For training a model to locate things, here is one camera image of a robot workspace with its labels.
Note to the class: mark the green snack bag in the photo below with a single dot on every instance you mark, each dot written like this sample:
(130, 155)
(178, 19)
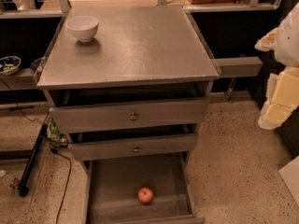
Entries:
(56, 138)

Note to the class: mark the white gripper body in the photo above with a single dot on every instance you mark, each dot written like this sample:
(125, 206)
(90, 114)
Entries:
(289, 44)

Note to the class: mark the bottom open grey drawer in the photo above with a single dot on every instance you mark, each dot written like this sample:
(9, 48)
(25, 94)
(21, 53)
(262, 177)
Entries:
(112, 187)

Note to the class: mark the grey drawer cabinet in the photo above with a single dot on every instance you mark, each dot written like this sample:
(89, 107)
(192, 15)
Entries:
(138, 54)

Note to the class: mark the top grey drawer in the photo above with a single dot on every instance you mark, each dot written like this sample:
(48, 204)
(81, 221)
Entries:
(107, 117)

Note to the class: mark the grey side shelf left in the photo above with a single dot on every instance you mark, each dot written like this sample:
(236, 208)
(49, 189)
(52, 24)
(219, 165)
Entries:
(22, 80)

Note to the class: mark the black metal leg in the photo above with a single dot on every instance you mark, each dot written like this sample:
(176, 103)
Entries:
(22, 188)

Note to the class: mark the red apple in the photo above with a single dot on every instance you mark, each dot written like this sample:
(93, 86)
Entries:
(145, 195)

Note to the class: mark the patterned bowl on shelf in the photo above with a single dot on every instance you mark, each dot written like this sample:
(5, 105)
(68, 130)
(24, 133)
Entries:
(9, 65)

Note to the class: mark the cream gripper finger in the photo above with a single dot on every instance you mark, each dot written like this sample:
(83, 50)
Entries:
(282, 98)
(267, 42)

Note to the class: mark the middle grey drawer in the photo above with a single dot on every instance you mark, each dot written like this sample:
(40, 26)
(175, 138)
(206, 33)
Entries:
(133, 147)

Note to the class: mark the white ceramic bowl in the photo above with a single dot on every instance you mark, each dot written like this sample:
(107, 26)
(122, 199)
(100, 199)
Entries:
(83, 28)

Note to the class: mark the white board on floor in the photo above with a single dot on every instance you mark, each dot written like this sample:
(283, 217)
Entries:
(290, 176)

